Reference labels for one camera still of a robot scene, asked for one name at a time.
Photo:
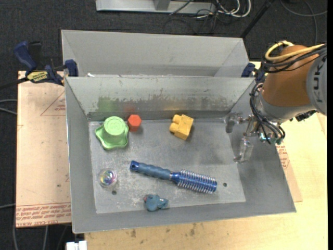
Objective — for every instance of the red hexagonal block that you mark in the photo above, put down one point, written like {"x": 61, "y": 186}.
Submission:
{"x": 134, "y": 122}

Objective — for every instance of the grey metal bin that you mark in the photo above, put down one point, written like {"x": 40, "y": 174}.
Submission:
{"x": 166, "y": 155}

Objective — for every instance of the blue toy figure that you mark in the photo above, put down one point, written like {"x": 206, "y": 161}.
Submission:
{"x": 154, "y": 202}

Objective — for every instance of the clear iridescent ball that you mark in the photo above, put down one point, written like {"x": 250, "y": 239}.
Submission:
{"x": 107, "y": 177}

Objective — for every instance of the yellow toy building block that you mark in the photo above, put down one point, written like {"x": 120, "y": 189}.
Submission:
{"x": 182, "y": 127}

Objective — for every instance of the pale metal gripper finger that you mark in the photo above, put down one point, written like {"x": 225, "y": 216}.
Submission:
{"x": 244, "y": 150}
{"x": 231, "y": 124}

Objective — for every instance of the black cylinder on white bracket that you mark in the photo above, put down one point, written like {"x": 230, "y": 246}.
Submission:
{"x": 304, "y": 116}

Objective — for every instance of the blue round hairbrush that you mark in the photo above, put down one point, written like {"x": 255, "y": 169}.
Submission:
{"x": 166, "y": 174}

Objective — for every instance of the brown cardboard board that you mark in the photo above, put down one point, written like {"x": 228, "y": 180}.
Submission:
{"x": 41, "y": 152}

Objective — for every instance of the green plastic cup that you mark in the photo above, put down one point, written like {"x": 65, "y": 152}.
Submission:
{"x": 113, "y": 133}

